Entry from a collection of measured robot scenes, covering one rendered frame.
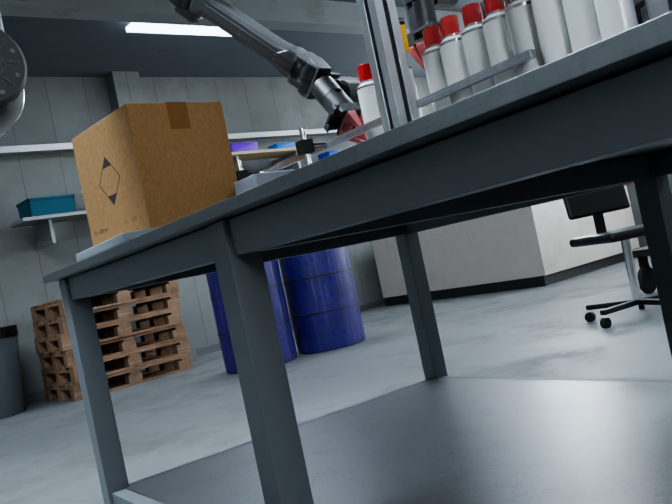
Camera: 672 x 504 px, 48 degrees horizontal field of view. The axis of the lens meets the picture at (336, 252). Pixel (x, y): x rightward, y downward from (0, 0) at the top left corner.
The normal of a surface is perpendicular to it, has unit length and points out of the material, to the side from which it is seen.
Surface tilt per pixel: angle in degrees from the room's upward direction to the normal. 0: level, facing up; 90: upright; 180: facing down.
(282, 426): 90
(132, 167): 90
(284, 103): 90
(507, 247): 90
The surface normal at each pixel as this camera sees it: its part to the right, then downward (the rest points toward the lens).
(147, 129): 0.64, -0.15
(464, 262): -0.75, 0.15
